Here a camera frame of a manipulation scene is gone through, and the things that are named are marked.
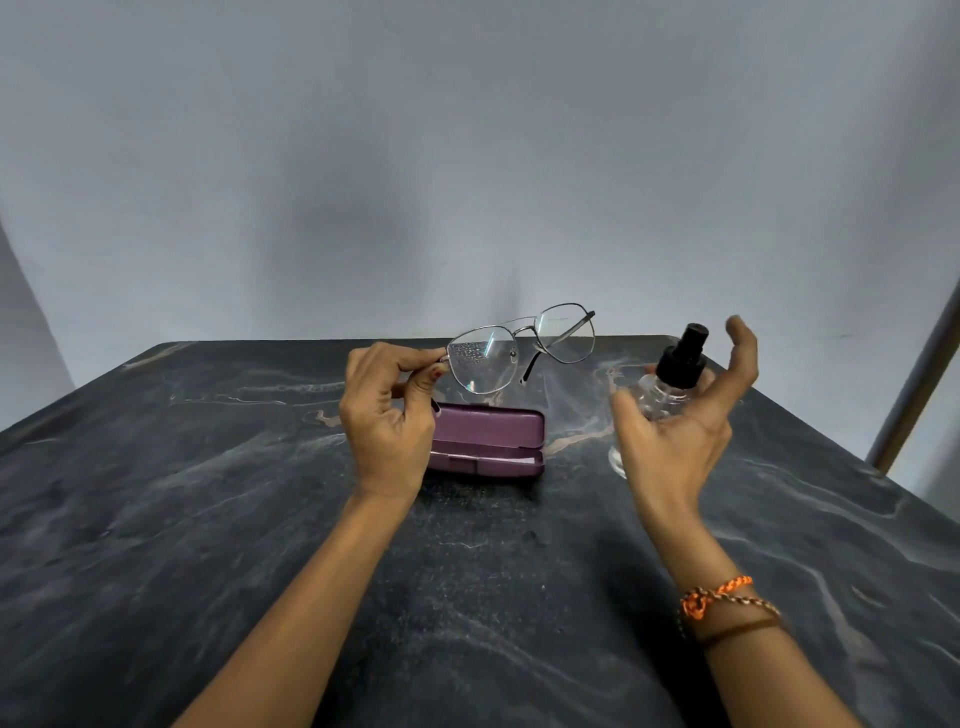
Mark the person's right hand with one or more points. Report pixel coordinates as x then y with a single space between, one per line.
675 457

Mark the person's left hand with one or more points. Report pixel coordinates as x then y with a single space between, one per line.
379 439

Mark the person's left thumb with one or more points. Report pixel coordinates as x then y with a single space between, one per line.
424 384

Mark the person's right thumb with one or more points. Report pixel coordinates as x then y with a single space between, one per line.
636 420

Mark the metal frame eyeglasses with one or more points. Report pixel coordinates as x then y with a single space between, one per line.
480 360

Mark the clear spray bottle black cap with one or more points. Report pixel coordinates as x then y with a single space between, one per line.
681 364

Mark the person's left forearm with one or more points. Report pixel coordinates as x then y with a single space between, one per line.
307 607

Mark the person's right forearm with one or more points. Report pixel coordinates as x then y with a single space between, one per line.
739 637

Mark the purple eyeglasses case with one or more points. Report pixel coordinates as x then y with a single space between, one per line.
487 433

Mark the slanted metal post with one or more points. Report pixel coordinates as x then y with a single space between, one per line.
911 390

